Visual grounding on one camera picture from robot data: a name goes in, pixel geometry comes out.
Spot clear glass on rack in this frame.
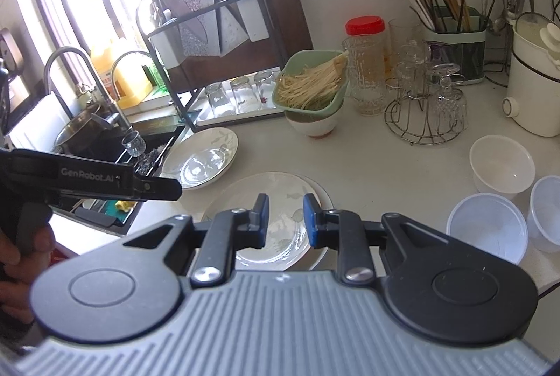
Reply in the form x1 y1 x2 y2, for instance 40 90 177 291
395 43 433 97

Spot metal tray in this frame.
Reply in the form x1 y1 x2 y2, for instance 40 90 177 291
195 69 287 127

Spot brown cutting board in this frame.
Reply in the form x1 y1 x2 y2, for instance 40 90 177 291
165 0 314 84

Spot black knife rack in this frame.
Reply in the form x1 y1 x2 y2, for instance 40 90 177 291
135 0 286 133

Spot clear plastic container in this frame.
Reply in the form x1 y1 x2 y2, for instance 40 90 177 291
446 192 530 268
526 175 560 254

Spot tall steel faucet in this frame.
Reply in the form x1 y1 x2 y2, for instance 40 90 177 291
44 46 132 132

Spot red-lidded plastic jar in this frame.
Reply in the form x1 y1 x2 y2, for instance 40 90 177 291
345 15 391 66

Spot steel pot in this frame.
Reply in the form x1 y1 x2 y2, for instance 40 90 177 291
54 102 120 155

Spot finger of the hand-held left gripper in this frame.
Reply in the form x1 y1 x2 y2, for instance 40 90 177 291
132 175 183 202

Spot inverted clear tumbler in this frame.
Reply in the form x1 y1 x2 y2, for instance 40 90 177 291
254 70 281 107
230 76 261 113
205 81 237 117

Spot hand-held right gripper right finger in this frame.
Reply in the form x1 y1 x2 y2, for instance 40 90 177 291
303 193 456 286

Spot clear drinking glass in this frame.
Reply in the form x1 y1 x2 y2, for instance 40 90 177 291
388 18 424 58

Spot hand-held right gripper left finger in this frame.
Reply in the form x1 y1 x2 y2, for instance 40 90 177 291
118 193 269 288

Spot wire glass rack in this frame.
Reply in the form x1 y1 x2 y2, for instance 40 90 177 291
384 70 469 147

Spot white ribbed drain board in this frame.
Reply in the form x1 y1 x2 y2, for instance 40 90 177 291
8 91 67 150

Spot textured glass pitcher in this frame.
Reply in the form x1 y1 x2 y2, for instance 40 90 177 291
342 35 389 117

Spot white ceramic bowl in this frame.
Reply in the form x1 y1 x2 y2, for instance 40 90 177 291
469 134 537 202

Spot orange detergent bottle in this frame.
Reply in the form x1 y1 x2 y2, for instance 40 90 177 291
90 39 154 110

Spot green bottle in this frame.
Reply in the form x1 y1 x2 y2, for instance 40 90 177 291
146 51 170 93

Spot deep leaf-patterned white plate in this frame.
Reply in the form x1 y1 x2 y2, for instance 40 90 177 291
160 126 239 190

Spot inverted cut-glass goblet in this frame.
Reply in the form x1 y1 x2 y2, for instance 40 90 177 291
429 63 469 132

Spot small steel faucet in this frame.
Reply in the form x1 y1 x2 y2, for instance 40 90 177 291
109 50 153 97

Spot metal ladle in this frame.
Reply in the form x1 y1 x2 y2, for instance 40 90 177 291
493 0 512 36

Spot green chopstick holder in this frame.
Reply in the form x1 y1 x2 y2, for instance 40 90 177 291
421 6 489 86

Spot wall power socket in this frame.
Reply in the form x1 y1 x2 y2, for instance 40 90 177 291
0 28 19 67

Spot person's left hand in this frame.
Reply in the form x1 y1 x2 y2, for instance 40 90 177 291
0 222 56 324

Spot white bowl with red foot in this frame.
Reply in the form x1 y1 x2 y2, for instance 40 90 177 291
284 100 344 139

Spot small cut-glass cup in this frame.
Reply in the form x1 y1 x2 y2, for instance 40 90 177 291
121 130 146 160

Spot enoki mushrooms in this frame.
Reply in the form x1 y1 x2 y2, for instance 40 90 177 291
278 52 350 110

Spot white electric cooker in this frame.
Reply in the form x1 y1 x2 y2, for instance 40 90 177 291
501 11 560 139

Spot green square bowl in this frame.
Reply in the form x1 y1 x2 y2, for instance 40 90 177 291
271 49 351 115

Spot black kitchen sink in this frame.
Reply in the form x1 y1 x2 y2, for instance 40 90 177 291
50 117 190 237

